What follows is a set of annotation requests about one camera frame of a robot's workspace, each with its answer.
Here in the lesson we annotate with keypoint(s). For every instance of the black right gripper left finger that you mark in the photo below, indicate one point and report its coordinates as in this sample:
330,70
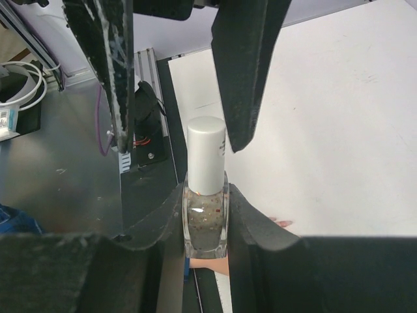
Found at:
140,271

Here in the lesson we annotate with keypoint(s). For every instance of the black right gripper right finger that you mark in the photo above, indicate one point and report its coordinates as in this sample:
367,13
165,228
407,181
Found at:
273,270

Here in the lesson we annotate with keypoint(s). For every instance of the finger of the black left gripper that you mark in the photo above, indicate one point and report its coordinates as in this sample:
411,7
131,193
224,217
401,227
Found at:
104,32
244,34

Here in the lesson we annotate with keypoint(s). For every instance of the clear glitter nail polish bottle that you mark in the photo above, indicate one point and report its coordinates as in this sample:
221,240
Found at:
205,223

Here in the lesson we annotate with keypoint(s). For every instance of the blue plaid sleeve forearm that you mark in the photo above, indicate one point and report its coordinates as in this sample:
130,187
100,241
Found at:
17,221

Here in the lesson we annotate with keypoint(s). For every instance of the mannequin hand with long nails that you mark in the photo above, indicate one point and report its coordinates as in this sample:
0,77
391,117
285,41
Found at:
221,265

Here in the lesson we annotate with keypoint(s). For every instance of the aluminium base extrusion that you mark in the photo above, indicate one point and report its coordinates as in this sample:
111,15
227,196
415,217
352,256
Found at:
145,67

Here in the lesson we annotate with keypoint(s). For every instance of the shiny metal front plate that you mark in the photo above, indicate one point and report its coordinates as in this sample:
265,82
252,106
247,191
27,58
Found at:
57,175

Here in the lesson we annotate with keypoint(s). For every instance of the white over-ear headphones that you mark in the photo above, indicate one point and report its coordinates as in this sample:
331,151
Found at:
22,85

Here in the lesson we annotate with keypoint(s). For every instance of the white tissue packet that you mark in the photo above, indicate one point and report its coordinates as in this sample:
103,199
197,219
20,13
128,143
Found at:
9,119

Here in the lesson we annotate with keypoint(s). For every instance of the left aluminium frame post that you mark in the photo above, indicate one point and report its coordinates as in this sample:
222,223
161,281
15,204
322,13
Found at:
10,18

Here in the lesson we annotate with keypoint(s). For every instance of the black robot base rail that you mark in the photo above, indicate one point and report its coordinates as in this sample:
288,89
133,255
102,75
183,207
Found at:
156,170

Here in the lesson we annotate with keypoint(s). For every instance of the left white slotted cable duct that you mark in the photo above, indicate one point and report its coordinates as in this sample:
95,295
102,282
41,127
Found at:
125,162

